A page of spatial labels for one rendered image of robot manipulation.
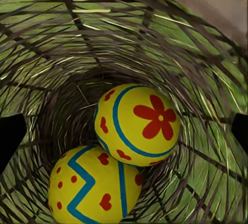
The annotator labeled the easter egg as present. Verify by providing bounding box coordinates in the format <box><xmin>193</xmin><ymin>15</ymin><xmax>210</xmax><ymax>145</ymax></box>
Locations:
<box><xmin>93</xmin><ymin>83</ymin><xmax>180</xmax><ymax>167</ymax></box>
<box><xmin>48</xmin><ymin>144</ymin><xmax>143</xmax><ymax>224</ymax></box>

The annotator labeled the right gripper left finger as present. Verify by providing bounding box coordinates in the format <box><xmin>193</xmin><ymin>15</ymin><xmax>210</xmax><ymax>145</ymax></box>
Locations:
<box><xmin>0</xmin><ymin>113</ymin><xmax>27</xmax><ymax>175</ymax></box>

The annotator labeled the wicker basket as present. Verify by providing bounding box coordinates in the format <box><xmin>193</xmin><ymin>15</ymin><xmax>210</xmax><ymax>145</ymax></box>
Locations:
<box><xmin>0</xmin><ymin>0</ymin><xmax>248</xmax><ymax>224</ymax></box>

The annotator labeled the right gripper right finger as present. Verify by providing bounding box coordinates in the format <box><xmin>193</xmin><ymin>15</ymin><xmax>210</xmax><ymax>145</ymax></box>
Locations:
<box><xmin>231</xmin><ymin>113</ymin><xmax>248</xmax><ymax>155</ymax></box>

